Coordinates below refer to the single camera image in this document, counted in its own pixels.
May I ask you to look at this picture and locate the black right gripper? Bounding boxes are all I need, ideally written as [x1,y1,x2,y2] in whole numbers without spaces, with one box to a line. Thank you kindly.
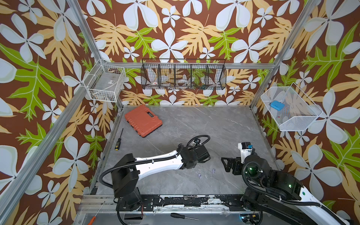
[219,157,265,189]

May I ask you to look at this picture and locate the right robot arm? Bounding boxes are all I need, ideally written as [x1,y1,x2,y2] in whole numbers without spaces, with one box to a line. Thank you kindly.
[221,154,354,225]

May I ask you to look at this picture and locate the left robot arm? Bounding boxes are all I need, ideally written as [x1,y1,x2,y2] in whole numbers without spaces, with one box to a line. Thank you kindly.
[98,135,211,225]

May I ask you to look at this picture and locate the red plastic tool case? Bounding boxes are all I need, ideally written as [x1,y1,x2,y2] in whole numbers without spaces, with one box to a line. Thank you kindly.
[125,105,163,138]

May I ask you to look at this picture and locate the blue case in basket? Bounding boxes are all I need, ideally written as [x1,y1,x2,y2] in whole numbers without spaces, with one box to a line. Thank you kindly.
[270,101,285,111]

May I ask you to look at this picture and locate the black screwdriver front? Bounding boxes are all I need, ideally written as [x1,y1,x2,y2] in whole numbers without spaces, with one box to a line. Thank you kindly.
[170,213,199,221]

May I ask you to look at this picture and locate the yellow black screwdriver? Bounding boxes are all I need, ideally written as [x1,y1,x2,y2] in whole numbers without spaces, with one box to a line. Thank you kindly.
[115,129,123,151]

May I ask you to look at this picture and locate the white mesh basket right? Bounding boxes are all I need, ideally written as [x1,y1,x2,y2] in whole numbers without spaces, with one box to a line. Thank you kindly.
[261,83,323,132]

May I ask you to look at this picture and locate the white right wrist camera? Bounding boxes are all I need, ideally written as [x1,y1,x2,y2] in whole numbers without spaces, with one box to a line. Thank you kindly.
[238,142,255,164]

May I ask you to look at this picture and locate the black wire basket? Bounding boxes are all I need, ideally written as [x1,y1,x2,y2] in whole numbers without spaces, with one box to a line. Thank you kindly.
[140,58,227,90]

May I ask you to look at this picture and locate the white wire basket left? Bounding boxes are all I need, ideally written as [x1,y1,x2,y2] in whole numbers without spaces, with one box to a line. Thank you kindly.
[84,63,127,103]

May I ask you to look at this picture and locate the orange handled screwdriver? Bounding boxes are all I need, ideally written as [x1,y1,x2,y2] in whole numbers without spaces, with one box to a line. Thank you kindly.
[88,202,105,225]

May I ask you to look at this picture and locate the aluminium frame post right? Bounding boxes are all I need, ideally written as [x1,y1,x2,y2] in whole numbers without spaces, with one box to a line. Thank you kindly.
[250,0,320,109]

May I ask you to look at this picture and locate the aluminium frame post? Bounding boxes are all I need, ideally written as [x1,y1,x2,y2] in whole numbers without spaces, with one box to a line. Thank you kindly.
[250,0,320,109]
[67,1,123,110]

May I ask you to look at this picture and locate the aluminium frame post left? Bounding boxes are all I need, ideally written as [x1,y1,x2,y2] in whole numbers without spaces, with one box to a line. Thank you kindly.
[67,1,123,110]

